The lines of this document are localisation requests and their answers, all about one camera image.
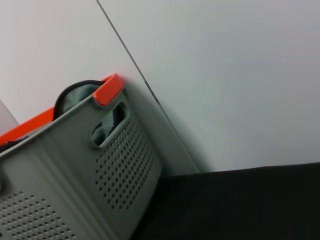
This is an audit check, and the grey towel with black edging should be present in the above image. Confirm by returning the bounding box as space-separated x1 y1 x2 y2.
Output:
53 79 129 148

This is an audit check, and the grey storage box orange rim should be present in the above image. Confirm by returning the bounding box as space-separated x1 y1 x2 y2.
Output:
0 73 201 240

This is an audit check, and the black tablecloth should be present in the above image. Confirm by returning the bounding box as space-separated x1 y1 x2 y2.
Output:
129 161 320 240

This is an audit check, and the white folding partition screen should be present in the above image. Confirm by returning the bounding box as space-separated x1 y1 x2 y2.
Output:
0 0 320 174

